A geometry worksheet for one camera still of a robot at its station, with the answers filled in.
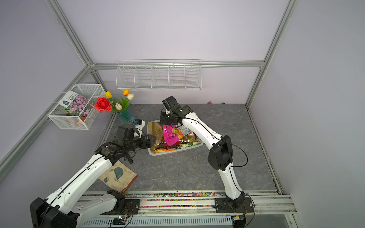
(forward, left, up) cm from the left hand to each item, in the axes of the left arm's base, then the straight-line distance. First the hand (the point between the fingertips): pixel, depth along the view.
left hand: (150, 138), depth 77 cm
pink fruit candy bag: (+3, -10, -5) cm, 12 cm away
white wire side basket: (+10, +43, +10) cm, 45 cm away
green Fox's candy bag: (-1, -19, -9) cm, 21 cm away
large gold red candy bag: (+12, 0, -9) cm, 15 cm away
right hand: (+12, -6, +1) cm, 13 cm away
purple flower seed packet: (+16, +37, +15) cm, 42 cm away
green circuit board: (-34, +17, -21) cm, 44 cm away
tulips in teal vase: (+23, +21, -7) cm, 32 cm away
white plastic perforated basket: (+6, -17, -3) cm, 18 cm away
